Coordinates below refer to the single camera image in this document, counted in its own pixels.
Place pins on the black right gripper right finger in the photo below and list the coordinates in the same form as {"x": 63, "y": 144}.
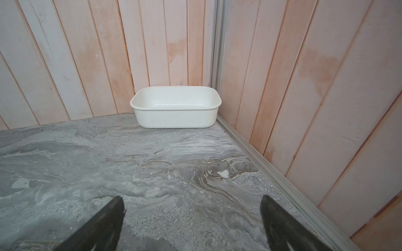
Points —
{"x": 284, "y": 232}

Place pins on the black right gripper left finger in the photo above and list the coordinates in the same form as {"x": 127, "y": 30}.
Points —
{"x": 101, "y": 232}

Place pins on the white plastic storage box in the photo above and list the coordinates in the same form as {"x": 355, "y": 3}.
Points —
{"x": 169, "y": 107}

